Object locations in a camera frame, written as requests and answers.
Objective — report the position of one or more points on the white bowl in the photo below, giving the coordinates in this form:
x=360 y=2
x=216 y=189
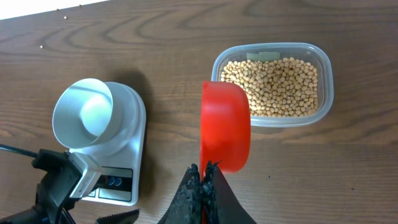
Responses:
x=82 y=113

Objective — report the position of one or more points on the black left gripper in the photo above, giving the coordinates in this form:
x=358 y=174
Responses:
x=52 y=200

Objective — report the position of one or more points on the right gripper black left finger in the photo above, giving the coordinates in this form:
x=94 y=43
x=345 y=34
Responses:
x=186 y=206

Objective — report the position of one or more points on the red measuring scoop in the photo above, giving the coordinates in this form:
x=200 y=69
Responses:
x=225 y=127

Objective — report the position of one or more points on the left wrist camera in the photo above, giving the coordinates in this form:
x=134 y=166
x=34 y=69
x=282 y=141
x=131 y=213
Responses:
x=90 y=172

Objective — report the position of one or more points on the white digital kitchen scale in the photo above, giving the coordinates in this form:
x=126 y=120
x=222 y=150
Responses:
x=121 y=156

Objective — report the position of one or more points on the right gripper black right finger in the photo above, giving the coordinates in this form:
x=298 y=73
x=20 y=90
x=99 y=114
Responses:
x=220 y=203

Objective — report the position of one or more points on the clear plastic soybean container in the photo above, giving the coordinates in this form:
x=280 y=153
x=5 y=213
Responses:
x=288 y=84

